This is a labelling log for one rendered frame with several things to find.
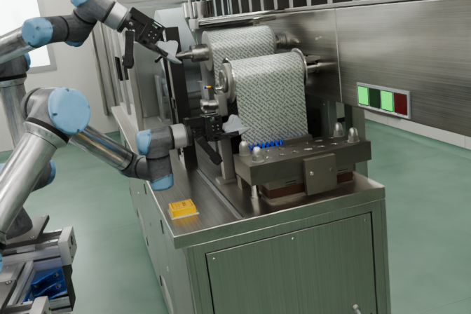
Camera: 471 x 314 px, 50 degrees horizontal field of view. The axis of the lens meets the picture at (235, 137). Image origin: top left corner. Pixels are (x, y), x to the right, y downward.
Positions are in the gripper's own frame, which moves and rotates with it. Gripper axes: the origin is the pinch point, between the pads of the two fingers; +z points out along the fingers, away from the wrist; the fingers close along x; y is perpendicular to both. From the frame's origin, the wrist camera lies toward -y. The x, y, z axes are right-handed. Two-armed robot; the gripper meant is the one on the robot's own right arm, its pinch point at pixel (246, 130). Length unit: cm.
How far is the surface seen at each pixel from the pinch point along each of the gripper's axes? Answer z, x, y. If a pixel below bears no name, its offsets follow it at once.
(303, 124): 20.0, -0.3, -1.7
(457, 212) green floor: 173, 107, -109
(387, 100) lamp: 29.2, -36.2, 9.6
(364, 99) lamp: 29.2, -24.5, 8.3
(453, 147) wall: 262, 215, -105
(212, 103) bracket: -8.1, 8.1, 9.1
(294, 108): 17.5, -0.3, 4.3
